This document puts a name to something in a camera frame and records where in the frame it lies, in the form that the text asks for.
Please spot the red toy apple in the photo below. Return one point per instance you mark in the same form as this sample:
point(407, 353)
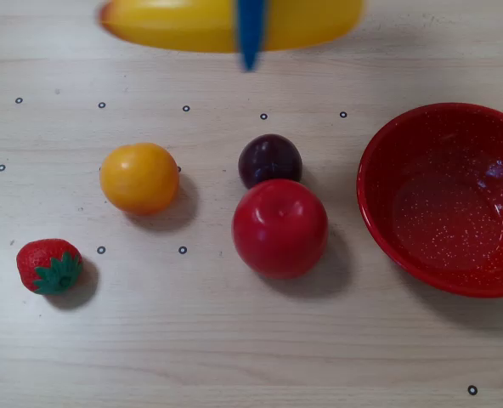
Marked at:
point(279, 229)

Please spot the dark purple toy plum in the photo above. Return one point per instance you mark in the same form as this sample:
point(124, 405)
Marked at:
point(270, 161)

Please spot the red speckled bowl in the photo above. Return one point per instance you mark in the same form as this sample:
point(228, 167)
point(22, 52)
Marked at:
point(442, 204)

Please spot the red toy strawberry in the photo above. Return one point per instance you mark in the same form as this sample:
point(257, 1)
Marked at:
point(43, 259)

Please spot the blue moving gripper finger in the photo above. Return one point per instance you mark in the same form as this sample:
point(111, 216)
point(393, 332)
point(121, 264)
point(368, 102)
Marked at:
point(250, 30)

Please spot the yellow toy banana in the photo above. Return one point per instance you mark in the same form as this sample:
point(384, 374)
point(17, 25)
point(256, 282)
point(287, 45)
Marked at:
point(171, 25)

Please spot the orange toy fruit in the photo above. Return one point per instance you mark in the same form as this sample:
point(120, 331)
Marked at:
point(139, 178)

